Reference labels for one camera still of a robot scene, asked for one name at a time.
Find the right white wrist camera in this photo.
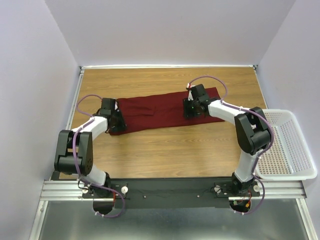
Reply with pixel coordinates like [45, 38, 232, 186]
[186, 83, 194, 101]

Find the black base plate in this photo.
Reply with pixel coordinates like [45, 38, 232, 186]
[82, 177, 261, 217]

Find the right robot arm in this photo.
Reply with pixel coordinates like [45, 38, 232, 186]
[183, 84, 274, 196]

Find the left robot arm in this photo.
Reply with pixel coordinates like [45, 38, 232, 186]
[54, 98, 127, 198]

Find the dark red t shirt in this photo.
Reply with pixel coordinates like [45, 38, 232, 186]
[109, 91, 223, 136]

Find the white plastic basket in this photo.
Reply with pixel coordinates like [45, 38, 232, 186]
[255, 109, 318, 181]

